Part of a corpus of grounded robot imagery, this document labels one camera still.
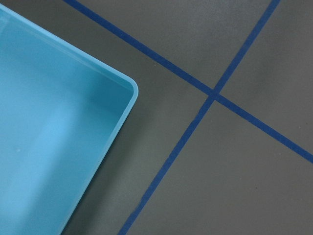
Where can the light blue plastic bin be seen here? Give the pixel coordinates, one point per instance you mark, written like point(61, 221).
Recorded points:
point(60, 111)

